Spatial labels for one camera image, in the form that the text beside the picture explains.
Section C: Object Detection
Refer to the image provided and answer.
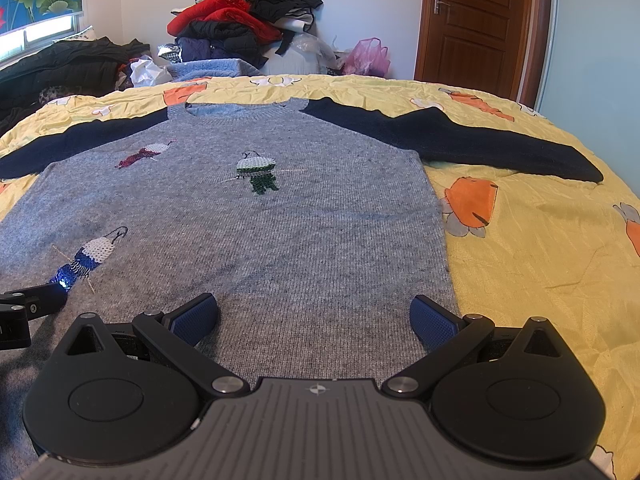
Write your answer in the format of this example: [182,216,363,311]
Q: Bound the white plastic bag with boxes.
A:
[130,55,172,88]

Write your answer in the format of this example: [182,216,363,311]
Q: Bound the brown wooden door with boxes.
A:
[414,0,552,106]

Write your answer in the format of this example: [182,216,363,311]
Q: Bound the light blue folded garment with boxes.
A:
[165,58,260,81]

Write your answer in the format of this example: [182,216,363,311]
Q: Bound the yellow quilt with animal prints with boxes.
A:
[1,75,639,479]

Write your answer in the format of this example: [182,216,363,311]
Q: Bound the pink plastic bag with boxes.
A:
[343,37,390,78]

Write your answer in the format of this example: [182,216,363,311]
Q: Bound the black clothes heap at window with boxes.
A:
[1,37,150,133]

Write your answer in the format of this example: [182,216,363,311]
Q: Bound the glass sliding wardrobe door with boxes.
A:
[536,0,639,192]

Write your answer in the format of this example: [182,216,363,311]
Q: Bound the grey knit sweater navy sleeves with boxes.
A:
[1,98,602,479]

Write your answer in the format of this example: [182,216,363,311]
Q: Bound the pile of red black clothes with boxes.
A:
[166,0,323,68]

